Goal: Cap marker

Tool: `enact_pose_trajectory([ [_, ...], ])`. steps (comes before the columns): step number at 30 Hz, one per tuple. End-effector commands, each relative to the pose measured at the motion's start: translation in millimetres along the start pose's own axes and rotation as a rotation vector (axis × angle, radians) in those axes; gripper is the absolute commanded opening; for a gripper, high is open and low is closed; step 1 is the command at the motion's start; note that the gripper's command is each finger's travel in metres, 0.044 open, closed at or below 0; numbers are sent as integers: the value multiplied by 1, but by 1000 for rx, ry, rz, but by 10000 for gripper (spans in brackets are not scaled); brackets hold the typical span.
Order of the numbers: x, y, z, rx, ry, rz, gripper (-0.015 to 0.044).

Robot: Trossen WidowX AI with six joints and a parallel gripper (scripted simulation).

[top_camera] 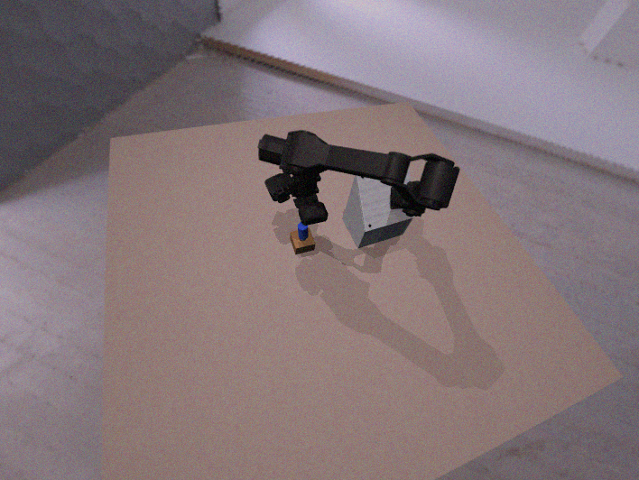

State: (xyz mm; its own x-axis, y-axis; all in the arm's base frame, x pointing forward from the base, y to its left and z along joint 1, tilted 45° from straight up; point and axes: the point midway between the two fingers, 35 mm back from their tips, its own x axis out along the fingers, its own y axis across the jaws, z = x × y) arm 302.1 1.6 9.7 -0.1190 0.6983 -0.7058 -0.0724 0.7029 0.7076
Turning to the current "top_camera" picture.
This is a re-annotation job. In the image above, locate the tan rectangular block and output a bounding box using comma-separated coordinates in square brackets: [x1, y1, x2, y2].
[290, 228, 315, 254]

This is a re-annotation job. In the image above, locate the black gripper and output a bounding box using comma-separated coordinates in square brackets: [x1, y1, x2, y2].
[292, 174, 328, 226]

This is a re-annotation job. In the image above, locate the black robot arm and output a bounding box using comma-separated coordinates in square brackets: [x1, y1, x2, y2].
[257, 130, 460, 217]

